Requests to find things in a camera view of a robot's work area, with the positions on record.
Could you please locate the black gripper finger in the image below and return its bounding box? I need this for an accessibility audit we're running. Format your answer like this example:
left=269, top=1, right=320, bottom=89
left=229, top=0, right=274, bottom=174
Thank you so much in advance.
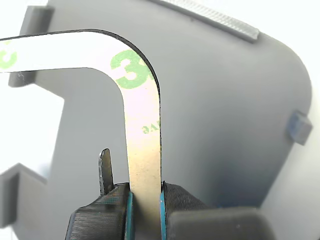
left=64, top=148, right=136, bottom=240
left=158, top=180, right=277, bottom=240

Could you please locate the thin rectangular adhesive frame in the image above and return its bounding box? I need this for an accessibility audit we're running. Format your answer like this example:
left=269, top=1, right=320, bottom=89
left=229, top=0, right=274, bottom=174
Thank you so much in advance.
left=0, top=29, right=163, bottom=237

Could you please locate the grey raised holder plate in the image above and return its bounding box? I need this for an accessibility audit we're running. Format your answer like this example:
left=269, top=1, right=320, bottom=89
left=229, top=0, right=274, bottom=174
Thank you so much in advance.
left=0, top=0, right=314, bottom=240

